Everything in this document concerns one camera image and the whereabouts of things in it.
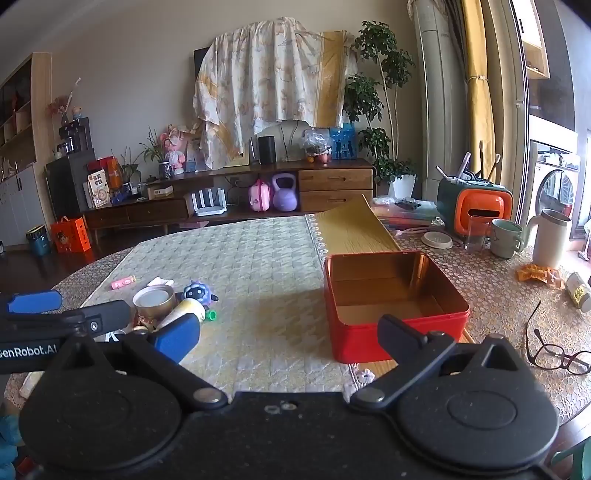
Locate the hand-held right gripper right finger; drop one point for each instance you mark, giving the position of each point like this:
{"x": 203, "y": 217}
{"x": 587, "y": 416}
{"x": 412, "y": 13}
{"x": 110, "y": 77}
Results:
{"x": 397, "y": 334}

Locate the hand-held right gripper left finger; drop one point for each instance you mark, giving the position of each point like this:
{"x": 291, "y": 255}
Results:
{"x": 178, "y": 337}

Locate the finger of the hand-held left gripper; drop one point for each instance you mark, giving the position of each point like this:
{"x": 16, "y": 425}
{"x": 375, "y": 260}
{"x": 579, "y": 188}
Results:
{"x": 92, "y": 323}
{"x": 34, "y": 302}

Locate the white yellow bottle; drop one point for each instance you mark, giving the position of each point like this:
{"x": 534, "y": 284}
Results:
{"x": 182, "y": 308}

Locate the red tin box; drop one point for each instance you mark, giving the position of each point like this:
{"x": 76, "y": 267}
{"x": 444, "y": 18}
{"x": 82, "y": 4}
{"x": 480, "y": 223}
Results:
{"x": 360, "y": 341}

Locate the small green cap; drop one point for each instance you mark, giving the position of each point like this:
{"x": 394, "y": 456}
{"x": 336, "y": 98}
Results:
{"x": 212, "y": 315}

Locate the round metal tin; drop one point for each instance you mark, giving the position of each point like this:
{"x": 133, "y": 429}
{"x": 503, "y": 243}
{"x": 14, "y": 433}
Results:
{"x": 154, "y": 300}

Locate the blue spiky ball toy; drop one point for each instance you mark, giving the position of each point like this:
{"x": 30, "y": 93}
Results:
{"x": 199, "y": 291}

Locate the pink tube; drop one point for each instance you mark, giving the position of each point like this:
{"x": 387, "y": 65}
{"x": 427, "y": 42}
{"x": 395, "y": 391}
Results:
{"x": 122, "y": 282}

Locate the teal bucket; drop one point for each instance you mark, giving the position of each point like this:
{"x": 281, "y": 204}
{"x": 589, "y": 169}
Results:
{"x": 38, "y": 241}

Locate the orange gift box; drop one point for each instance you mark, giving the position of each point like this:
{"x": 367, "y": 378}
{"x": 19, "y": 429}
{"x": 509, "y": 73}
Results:
{"x": 70, "y": 235}

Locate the white round lid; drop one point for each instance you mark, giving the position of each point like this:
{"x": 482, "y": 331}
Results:
{"x": 437, "y": 240}

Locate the pink plastic stick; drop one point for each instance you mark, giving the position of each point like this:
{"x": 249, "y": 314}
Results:
{"x": 406, "y": 228}

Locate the pink flat box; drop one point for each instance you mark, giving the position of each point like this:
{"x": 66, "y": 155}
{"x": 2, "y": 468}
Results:
{"x": 194, "y": 225}

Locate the black mini fridge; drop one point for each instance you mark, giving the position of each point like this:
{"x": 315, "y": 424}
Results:
{"x": 69, "y": 184}

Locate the wooden TV cabinet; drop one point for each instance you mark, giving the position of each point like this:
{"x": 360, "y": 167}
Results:
{"x": 147, "y": 212}

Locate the clear drinking glass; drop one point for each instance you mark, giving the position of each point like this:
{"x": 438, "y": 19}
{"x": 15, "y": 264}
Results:
{"x": 478, "y": 233}

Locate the printed food box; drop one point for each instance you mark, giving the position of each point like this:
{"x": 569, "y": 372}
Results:
{"x": 99, "y": 189}

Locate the small dark bundle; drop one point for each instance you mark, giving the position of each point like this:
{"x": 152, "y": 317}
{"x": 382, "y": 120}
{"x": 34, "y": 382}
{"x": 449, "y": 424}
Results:
{"x": 407, "y": 202}

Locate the white router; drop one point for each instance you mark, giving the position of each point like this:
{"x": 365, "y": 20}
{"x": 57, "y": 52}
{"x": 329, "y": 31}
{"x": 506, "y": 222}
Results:
{"x": 210, "y": 205}

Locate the pale green mug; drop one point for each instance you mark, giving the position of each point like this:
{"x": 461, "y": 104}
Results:
{"x": 503, "y": 237}

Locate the cardboard box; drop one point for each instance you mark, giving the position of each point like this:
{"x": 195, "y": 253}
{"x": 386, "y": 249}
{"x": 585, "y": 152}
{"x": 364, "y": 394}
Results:
{"x": 160, "y": 191}

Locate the wooden cabinet drawer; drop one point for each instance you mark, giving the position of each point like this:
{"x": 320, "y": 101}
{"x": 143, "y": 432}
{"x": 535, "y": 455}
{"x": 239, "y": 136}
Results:
{"x": 334, "y": 179}
{"x": 337, "y": 201}

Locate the dark-framed eyeglasses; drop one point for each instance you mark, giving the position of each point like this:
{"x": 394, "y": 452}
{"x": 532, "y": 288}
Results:
{"x": 547, "y": 355}

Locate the orange snack packet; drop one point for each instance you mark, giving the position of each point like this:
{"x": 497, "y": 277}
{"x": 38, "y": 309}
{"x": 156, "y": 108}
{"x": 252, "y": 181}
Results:
{"x": 538, "y": 275}

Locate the red gift bag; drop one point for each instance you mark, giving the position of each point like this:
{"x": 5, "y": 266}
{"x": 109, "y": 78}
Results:
{"x": 108, "y": 168}

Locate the green orange desk organizer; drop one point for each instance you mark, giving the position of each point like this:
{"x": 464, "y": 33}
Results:
{"x": 480, "y": 205}

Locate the small potted plant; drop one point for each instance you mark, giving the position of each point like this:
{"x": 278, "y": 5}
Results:
{"x": 130, "y": 168}

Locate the pink toy suitcase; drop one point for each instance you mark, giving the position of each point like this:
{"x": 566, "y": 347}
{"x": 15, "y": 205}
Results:
{"x": 260, "y": 197}

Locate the white pen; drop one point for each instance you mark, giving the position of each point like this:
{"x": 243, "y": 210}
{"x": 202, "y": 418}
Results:
{"x": 442, "y": 171}

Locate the black coffee machine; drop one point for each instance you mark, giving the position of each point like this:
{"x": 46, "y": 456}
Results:
{"x": 74, "y": 136}

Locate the purple kettlebell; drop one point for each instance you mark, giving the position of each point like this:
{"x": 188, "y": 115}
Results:
{"x": 285, "y": 196}

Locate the potted orchid plant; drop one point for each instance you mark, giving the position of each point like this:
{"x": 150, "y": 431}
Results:
{"x": 159, "y": 157}

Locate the white insulated jug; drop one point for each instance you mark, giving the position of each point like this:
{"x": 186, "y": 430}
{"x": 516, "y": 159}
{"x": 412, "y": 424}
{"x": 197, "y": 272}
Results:
{"x": 551, "y": 240}

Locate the white tube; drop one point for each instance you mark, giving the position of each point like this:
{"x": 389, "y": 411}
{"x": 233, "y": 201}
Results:
{"x": 463, "y": 165}

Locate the pink plush doll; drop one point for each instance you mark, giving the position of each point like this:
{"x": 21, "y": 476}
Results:
{"x": 174, "y": 147}

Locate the red apple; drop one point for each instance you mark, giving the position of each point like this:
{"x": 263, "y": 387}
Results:
{"x": 325, "y": 157}

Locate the paint brush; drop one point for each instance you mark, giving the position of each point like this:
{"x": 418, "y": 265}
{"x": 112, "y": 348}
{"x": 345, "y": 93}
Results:
{"x": 481, "y": 159}
{"x": 495, "y": 167}

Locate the blue printed box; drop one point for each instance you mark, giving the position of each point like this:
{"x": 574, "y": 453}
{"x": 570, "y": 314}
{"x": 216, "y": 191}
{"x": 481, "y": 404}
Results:
{"x": 344, "y": 143}

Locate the dried flower vase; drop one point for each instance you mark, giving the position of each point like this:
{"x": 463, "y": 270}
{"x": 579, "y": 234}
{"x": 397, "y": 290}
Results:
{"x": 62, "y": 104}

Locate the black cylindrical speaker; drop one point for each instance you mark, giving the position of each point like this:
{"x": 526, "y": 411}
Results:
{"x": 267, "y": 150}

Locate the clear plastic bag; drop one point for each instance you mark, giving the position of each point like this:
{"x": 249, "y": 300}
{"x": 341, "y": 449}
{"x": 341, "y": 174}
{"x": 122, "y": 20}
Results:
{"x": 316, "y": 142}

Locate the white washing machine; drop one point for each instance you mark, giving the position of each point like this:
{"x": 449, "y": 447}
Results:
{"x": 556, "y": 189}

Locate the white rounded device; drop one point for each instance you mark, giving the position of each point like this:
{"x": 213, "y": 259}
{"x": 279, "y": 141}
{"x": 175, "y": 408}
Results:
{"x": 292, "y": 138}

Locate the tall potted plant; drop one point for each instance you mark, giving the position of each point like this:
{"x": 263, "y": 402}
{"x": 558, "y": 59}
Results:
{"x": 378, "y": 92}

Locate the white standing air conditioner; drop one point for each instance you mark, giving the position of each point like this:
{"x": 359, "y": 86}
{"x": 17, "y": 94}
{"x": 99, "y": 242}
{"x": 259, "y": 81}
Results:
{"x": 438, "y": 92}

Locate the yellow curtain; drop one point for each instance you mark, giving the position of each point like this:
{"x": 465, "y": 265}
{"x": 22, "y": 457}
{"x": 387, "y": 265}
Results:
{"x": 478, "y": 92}

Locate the floral bed sheet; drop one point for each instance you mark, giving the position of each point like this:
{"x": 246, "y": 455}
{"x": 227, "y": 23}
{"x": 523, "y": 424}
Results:
{"x": 272, "y": 83}

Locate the black television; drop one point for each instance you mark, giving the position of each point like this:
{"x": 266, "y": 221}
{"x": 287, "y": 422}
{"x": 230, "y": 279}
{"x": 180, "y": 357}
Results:
{"x": 201, "y": 62}

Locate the wooden window shelf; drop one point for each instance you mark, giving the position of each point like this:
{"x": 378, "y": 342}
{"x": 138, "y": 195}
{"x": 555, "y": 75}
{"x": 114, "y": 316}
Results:
{"x": 531, "y": 41}

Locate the wooden wall cabinet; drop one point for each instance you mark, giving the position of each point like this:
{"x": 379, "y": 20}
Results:
{"x": 21, "y": 152}

